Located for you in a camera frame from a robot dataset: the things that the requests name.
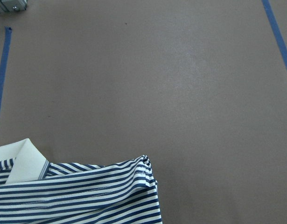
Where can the blue white striped polo shirt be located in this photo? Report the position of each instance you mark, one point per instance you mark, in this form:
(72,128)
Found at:
(36,191)

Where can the brown paper table cover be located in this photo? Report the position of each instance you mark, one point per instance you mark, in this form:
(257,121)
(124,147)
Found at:
(199,86)

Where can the aluminium frame post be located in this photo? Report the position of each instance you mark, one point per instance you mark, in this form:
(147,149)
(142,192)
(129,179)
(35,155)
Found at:
(7,6)

